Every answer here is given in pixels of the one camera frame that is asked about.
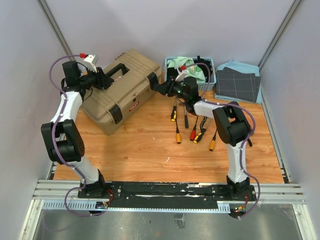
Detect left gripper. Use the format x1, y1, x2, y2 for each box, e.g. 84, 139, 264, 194
79, 65, 115, 90

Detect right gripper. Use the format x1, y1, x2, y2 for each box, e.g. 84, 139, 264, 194
153, 76, 188, 102

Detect tan plastic tool box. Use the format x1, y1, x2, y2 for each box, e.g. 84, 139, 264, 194
81, 49, 163, 136

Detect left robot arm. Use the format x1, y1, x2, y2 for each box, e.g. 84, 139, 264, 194
40, 61, 114, 198

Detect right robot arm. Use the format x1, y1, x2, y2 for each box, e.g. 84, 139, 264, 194
148, 76, 257, 201

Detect black cloth in basket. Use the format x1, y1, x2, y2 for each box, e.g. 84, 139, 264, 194
165, 55, 213, 83

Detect black yellow long screwdriver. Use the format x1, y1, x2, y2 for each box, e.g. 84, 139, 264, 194
170, 97, 177, 122

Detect green patterned cloth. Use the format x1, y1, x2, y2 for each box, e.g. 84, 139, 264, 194
167, 56, 206, 83

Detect blue plastic basket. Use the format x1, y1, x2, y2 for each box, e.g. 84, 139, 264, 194
163, 55, 217, 91

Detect grey checked folded cloth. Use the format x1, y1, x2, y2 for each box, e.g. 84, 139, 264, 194
214, 67, 261, 103

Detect light blue folded cloth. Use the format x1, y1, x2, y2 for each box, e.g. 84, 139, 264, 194
214, 60, 262, 104

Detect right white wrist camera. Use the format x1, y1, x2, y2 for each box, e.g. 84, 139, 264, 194
175, 65, 188, 82

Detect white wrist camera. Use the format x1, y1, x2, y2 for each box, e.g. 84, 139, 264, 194
175, 65, 188, 82
83, 54, 99, 73

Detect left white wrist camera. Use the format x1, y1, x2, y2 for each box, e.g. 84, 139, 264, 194
83, 54, 99, 73

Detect black handled claw hammer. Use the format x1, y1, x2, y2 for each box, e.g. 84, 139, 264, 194
182, 103, 189, 129

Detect orange handled screwdriver left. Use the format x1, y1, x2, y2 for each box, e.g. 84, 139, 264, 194
175, 120, 182, 144

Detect orange handled screwdriver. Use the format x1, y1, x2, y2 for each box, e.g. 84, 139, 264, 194
175, 120, 182, 144
209, 129, 218, 152

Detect red handled screwdriver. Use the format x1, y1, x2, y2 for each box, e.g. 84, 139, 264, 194
189, 116, 199, 141

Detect black grey handled pliers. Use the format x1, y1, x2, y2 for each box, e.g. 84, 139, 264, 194
199, 116, 213, 133

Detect orange handled screwdriver right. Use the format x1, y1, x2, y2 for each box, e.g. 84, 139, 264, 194
209, 129, 218, 152

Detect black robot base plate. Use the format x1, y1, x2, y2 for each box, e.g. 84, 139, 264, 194
77, 181, 258, 210

